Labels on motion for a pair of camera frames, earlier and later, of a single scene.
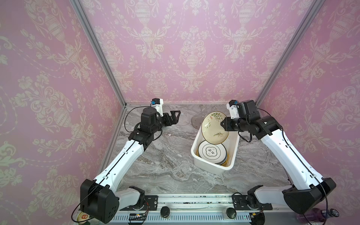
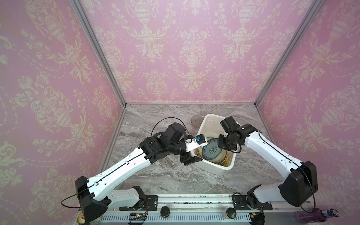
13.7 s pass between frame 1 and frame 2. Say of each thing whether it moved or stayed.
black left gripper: moved
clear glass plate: stayed
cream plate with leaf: moved
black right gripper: moved
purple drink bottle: stayed
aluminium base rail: stayed
